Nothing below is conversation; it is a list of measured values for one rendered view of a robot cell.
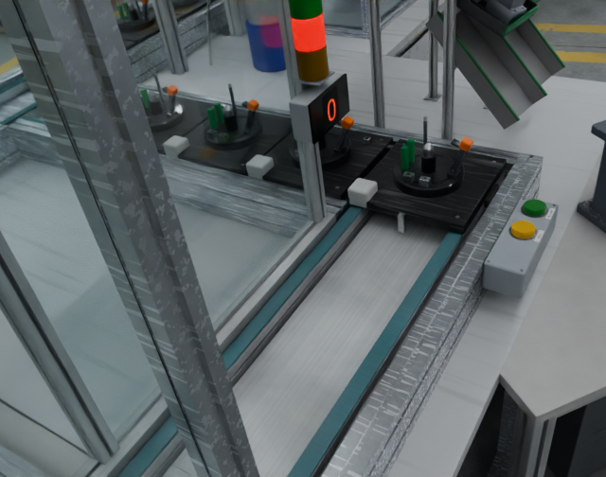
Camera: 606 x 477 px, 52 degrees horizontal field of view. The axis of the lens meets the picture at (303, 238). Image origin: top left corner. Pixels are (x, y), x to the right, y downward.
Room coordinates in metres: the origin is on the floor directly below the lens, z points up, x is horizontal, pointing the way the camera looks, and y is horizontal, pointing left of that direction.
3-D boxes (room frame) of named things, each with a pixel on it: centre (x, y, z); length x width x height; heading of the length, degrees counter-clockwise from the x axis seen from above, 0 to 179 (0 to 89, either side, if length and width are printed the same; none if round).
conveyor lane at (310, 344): (0.81, -0.07, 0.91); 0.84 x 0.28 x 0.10; 142
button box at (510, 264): (0.83, -0.39, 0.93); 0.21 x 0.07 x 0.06; 142
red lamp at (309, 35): (0.95, -0.06, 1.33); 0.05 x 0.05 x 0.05
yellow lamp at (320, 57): (0.95, -0.06, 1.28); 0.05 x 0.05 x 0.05
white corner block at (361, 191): (1.01, -0.13, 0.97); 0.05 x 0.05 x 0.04; 52
